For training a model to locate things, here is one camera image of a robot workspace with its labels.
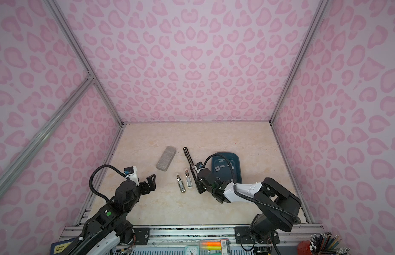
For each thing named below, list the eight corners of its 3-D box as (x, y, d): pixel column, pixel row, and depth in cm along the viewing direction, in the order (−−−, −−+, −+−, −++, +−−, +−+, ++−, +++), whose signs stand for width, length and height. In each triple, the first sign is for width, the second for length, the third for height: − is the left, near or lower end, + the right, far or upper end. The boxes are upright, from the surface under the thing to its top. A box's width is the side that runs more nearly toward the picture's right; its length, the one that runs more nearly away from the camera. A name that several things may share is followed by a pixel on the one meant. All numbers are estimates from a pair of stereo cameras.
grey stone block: (156, 168, 98) (154, 166, 95) (167, 147, 108) (166, 145, 106) (165, 171, 96) (164, 169, 94) (176, 150, 107) (176, 147, 104)
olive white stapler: (182, 193, 88) (180, 188, 83) (176, 179, 93) (175, 174, 88) (186, 191, 89) (185, 186, 84) (180, 178, 94) (179, 172, 89)
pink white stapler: (187, 188, 89) (186, 184, 85) (185, 173, 95) (184, 169, 91) (192, 187, 90) (192, 183, 86) (189, 172, 96) (189, 168, 92)
